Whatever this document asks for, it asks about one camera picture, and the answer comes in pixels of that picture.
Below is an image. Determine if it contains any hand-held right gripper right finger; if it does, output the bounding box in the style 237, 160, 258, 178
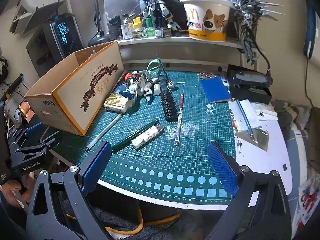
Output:
207, 141, 293, 240

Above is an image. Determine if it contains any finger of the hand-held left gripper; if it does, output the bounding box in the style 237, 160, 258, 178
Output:
15, 127, 57, 157
11, 122, 47, 146

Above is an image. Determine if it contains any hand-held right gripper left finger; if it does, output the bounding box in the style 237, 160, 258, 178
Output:
26, 141, 113, 240

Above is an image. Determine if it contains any clear gel pen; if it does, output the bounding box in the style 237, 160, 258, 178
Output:
85, 113, 123, 153

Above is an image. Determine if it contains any dark green pen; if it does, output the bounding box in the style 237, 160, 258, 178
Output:
111, 120, 159, 153

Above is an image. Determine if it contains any brown cardboard box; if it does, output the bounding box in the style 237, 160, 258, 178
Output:
24, 41, 125, 136

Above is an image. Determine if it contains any gold tissue packet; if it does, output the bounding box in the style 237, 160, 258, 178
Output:
104, 93, 134, 113

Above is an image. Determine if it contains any black hairbrush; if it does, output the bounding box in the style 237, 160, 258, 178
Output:
159, 70, 183, 122

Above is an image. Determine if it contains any person's left hand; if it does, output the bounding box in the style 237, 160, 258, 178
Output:
0, 180, 29, 210

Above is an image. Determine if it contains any copper metal block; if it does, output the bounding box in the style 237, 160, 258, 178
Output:
20, 101, 34, 120

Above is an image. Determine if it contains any shiny metal sheet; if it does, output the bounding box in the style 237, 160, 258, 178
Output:
236, 126, 270, 152

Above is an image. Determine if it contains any black power strip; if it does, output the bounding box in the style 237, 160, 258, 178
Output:
0, 73, 24, 100

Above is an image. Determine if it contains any blue craft knife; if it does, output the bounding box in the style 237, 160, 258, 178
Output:
236, 99, 254, 138

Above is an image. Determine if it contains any green cutting mat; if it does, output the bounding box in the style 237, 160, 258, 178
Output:
51, 69, 238, 204

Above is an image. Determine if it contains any red craft knife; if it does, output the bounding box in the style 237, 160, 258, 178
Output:
174, 92, 185, 146

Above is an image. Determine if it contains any blue sanding block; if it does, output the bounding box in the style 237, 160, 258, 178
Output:
200, 77, 232, 103

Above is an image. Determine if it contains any black computer case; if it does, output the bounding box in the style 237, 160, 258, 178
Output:
26, 12, 84, 78

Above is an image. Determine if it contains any black tray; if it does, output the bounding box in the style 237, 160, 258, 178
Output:
227, 64, 273, 104

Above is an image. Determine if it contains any white lying robot model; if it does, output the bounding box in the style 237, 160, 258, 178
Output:
119, 70, 160, 105

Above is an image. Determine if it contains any printed paper sheet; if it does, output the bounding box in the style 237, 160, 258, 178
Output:
297, 182, 320, 225

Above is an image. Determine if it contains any metal ship wheel ornament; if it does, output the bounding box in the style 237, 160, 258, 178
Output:
197, 71, 215, 80

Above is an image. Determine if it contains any dark green cloth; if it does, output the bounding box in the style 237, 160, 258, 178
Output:
272, 100, 320, 160

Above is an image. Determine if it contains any black desk lamp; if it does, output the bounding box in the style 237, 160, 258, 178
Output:
87, 0, 110, 47

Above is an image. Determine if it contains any grey model stand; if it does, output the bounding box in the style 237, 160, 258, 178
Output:
155, 52, 167, 77

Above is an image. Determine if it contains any white printer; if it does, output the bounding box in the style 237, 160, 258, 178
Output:
11, 0, 73, 35

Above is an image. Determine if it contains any black round jar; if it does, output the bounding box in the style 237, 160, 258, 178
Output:
107, 15, 122, 40

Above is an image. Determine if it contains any black rod with blue clip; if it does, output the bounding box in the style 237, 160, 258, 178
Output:
52, 0, 65, 22

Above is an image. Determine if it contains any white riser shelf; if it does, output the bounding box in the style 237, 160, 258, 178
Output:
117, 34, 247, 53

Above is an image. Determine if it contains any clear glass bottle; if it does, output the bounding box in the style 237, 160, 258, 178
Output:
121, 14, 132, 40

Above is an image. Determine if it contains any paper bucket with dog print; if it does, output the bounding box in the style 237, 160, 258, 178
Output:
180, 0, 237, 42

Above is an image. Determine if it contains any green cap bottle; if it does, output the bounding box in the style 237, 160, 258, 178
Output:
145, 17, 156, 37

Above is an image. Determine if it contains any dark winged model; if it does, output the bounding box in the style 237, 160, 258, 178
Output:
231, 0, 285, 63

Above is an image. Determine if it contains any standing white blue robot model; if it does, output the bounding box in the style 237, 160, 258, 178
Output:
135, 0, 188, 37

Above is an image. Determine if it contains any yellow hose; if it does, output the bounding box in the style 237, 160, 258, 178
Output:
66, 205, 180, 233

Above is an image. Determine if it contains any teal plastic ring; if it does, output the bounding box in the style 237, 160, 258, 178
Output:
146, 59, 162, 77

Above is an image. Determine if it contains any black gooseneck cable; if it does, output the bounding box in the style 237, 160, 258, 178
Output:
255, 42, 272, 78

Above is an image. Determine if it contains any blue black wall device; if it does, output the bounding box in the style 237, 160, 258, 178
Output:
304, 0, 317, 59

